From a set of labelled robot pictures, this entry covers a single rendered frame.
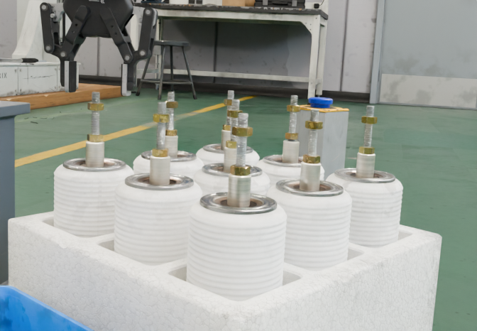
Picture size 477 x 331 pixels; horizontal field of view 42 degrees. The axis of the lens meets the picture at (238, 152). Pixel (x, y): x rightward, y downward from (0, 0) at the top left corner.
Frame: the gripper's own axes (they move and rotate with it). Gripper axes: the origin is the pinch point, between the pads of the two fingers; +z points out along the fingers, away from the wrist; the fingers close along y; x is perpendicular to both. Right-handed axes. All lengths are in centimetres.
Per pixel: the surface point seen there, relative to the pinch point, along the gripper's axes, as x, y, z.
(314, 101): -28.3, -26.8, 2.7
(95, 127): 0.7, 0.0, 5.3
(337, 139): -28.4, -30.9, 8.7
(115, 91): -393, 116, 31
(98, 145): 1.1, -0.5, 7.5
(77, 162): 0.0, 2.5, 9.9
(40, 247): 6.5, 4.5, 19.0
